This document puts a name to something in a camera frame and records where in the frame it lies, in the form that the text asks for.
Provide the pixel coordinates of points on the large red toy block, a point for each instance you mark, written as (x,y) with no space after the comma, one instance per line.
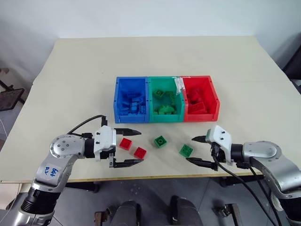
(197,108)

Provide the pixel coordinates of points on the white tape strip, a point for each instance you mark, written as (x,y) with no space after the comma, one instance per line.
(179,86)

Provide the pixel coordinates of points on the dark rounded shape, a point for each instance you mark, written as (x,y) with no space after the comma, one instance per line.
(127,213)
(184,212)

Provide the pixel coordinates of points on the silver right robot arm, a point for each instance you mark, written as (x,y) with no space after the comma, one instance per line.
(265,153)

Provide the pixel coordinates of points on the white sticker blue writing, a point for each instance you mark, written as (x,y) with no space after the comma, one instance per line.
(51,170)

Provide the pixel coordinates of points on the blue toy block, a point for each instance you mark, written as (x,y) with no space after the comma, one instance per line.
(135,99)

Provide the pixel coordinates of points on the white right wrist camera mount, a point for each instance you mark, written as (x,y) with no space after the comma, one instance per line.
(221,139)

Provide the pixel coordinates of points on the red plastic bin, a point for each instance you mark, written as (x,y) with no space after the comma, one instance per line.
(200,117)

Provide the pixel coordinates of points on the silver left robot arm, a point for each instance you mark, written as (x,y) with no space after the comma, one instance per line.
(63,147)

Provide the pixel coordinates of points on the green plastic bin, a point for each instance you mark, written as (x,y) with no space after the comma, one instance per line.
(164,118)

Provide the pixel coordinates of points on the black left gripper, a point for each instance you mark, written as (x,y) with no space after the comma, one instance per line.
(105,155)

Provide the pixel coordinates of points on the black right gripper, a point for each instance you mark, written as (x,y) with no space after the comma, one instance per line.
(216,154)

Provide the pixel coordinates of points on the blue plastic bin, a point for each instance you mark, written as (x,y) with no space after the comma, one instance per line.
(131,118)

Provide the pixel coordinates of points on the black folding stand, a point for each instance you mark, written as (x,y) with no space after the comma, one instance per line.
(10,97)

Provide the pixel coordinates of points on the long green toy block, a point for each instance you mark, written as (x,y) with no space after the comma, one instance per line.
(164,110)

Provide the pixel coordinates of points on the brown metal bracket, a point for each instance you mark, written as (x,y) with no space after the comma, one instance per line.
(101,219)
(231,214)

